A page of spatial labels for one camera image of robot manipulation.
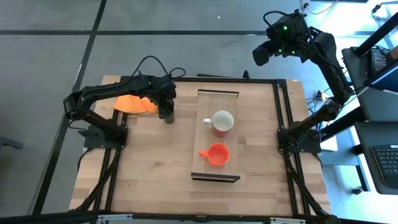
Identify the red mug white inside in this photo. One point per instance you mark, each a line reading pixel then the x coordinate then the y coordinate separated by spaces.
pixel 222 122

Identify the dark grey keyboard desk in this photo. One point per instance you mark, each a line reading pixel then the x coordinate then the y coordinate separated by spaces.
pixel 367 133

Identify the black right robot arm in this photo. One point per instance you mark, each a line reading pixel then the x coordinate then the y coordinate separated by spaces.
pixel 329 68

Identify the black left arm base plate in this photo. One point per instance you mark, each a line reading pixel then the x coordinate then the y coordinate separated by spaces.
pixel 96 141

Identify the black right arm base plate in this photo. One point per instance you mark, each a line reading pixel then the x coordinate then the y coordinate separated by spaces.
pixel 308 146

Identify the black diagonal pole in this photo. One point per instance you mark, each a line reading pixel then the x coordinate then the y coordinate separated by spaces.
pixel 377 32

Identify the black crossbeam with silver brackets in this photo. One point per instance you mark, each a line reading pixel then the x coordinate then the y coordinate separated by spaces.
pixel 199 218

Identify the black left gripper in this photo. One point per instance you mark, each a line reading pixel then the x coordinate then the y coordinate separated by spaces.
pixel 163 90

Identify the small orange plastic cup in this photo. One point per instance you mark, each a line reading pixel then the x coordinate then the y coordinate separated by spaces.
pixel 217 154

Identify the tall black cup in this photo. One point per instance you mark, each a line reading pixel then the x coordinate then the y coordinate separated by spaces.
pixel 169 119

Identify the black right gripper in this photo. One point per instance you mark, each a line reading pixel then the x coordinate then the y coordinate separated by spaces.
pixel 287 34

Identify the black caster wheel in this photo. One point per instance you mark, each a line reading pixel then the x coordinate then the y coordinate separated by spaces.
pixel 357 190

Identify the black electronic device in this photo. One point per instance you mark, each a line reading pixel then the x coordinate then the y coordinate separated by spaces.
pixel 378 59

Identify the orange cloth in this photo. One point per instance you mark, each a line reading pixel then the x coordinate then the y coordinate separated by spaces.
pixel 133 104

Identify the wooden shelf board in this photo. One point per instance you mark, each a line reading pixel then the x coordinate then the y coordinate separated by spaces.
pixel 216 174

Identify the black aluminium table frame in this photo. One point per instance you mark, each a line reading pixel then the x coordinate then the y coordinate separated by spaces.
pixel 217 79

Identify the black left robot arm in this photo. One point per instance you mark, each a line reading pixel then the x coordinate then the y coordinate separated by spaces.
pixel 102 90

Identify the black keyboard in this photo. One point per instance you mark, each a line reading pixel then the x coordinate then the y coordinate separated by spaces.
pixel 388 165

